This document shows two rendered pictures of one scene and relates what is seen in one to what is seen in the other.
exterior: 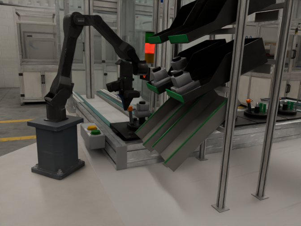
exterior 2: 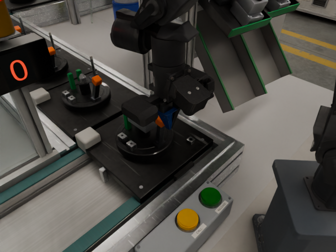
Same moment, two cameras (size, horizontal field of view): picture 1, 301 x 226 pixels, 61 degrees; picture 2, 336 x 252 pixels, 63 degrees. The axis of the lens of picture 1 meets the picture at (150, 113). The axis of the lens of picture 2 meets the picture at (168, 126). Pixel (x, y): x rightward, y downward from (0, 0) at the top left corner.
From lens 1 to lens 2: 137 cm
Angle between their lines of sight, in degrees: 95
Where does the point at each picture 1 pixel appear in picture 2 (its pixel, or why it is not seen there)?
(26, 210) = not seen: outside the picture
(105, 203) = (305, 152)
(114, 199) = (293, 147)
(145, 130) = (223, 98)
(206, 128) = (266, 29)
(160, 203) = (267, 117)
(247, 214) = not seen: hidden behind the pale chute
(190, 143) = (276, 47)
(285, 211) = not seen: hidden behind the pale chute
